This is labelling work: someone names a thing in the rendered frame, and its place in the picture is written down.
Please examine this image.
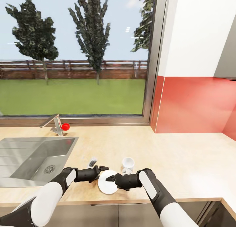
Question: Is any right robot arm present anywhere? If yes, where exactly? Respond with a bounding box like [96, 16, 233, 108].
[106, 167, 199, 227]

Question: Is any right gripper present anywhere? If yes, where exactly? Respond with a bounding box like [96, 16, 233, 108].
[106, 173, 133, 191]

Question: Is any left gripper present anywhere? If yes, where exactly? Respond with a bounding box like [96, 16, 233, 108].
[83, 165, 109, 183]

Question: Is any coffee cup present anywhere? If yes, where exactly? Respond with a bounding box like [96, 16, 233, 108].
[122, 157, 135, 170]

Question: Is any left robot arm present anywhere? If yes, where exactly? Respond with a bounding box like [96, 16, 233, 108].
[0, 157, 109, 227]

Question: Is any saucer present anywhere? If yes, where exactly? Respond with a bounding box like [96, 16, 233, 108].
[98, 170, 118, 194]

